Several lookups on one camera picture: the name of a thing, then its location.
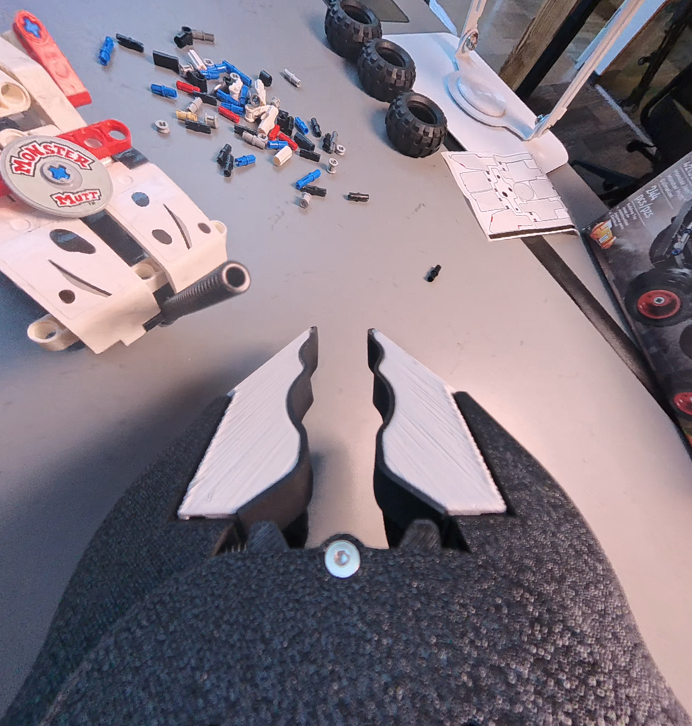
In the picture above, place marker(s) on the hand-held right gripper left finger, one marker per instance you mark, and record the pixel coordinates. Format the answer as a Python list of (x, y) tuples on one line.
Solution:
[(249, 448)]

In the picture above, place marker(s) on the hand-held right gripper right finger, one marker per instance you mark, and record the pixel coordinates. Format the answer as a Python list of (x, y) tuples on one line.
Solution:
[(437, 448)]

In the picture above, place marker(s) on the toy brick vehicle model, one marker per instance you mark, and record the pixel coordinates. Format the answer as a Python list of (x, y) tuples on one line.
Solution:
[(96, 238)]

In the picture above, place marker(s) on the grey desk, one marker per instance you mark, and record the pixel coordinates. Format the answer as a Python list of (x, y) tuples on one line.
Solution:
[(493, 329)]

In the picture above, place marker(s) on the white paper sheet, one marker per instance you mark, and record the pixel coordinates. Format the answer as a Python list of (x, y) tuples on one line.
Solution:
[(507, 193)]

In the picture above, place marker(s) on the toy set cardboard box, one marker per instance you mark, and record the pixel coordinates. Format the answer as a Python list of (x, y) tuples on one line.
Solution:
[(652, 261)]

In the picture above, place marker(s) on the black rubber tyre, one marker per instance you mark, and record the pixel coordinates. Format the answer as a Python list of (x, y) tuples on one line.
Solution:
[(416, 125), (353, 28), (387, 70)]

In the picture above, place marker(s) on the pile of small brick parts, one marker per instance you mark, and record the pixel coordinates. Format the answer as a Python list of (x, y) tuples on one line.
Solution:
[(244, 114)]

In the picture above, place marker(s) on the white booklet stand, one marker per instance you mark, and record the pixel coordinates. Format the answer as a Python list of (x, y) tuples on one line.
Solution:
[(482, 108)]

